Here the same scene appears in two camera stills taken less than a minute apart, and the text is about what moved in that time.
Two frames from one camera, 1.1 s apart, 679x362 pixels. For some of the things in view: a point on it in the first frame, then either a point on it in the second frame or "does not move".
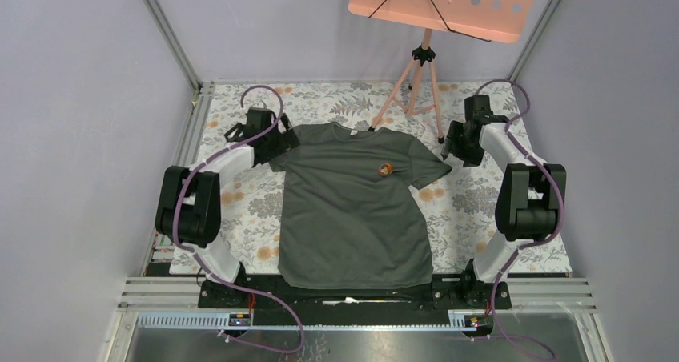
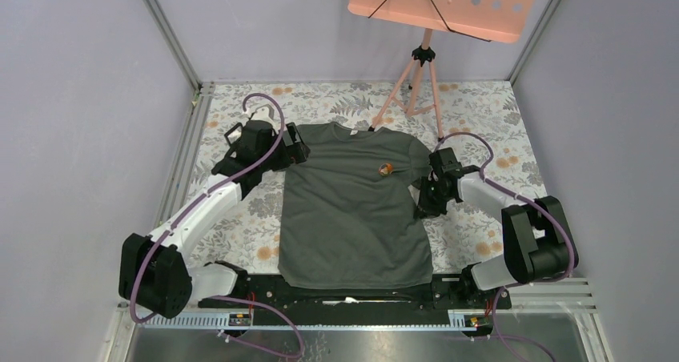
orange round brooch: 386,169 does not move
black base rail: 274,304 does not move
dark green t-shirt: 353,214 does not move
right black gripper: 471,158 to 424,208
